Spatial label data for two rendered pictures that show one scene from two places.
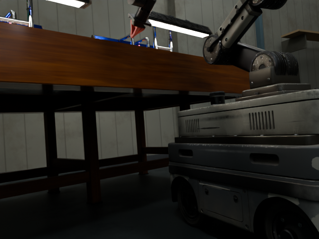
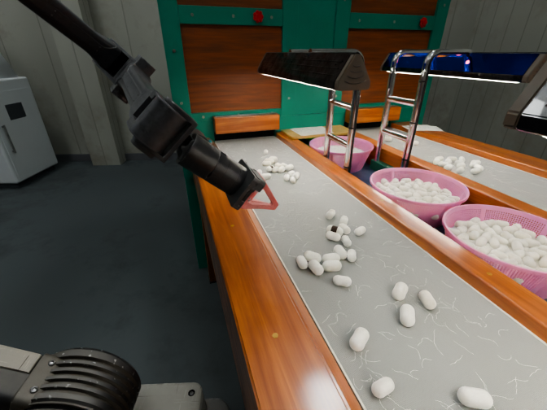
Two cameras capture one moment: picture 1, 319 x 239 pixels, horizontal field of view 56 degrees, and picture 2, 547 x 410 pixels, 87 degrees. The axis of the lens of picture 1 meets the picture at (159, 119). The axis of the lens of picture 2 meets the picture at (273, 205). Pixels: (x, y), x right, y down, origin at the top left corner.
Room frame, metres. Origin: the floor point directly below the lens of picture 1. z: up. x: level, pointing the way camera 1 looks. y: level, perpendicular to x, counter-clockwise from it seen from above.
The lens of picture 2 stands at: (1.60, -0.35, 1.11)
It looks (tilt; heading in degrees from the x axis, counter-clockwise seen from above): 28 degrees down; 114
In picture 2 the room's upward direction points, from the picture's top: straight up
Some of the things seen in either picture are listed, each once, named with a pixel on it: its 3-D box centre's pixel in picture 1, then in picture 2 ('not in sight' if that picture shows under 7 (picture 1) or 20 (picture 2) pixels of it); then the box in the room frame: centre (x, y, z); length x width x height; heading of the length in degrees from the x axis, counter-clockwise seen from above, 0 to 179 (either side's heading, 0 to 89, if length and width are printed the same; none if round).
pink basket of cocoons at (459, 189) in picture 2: not in sight; (413, 198); (1.66, 0.54, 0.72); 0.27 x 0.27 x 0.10
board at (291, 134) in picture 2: not in sight; (317, 131); (1.21, 1.02, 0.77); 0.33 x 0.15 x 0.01; 43
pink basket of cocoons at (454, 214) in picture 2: not in sight; (504, 250); (1.85, 0.33, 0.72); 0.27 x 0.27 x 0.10
